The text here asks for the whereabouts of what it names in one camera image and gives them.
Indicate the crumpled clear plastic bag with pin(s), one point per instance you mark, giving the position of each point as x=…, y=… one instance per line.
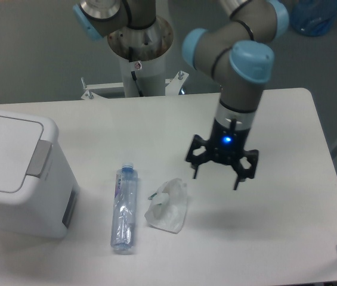
x=168, y=206

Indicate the crushed clear plastic bottle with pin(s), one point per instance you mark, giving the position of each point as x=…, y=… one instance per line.
x=124, y=209

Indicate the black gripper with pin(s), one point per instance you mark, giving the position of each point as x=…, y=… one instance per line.
x=225, y=146

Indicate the white push-button trash can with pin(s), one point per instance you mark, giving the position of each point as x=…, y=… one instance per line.
x=38, y=189

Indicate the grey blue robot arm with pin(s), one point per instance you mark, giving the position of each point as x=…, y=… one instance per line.
x=236, y=56

